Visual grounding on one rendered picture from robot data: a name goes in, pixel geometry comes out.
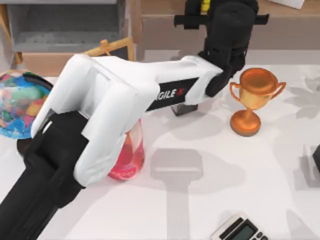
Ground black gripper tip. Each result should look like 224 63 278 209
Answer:
312 144 320 174

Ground wooden stick frame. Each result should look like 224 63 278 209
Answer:
83 37 134 61

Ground grey cabinet with wooden frame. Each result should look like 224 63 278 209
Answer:
0 0 137 77

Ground dark grey block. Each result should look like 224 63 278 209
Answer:
171 102 199 118

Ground bronze trophy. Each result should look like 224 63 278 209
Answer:
229 67 287 138

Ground wooden cupboard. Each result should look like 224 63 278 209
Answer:
129 0 320 61

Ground grey calculator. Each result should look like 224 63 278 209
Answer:
210 212 270 240

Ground colourful globe on black stand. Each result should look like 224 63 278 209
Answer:
0 70 55 158

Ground pink transparent flask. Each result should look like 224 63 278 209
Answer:
106 118 147 182

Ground white sheet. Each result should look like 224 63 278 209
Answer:
266 0 306 10

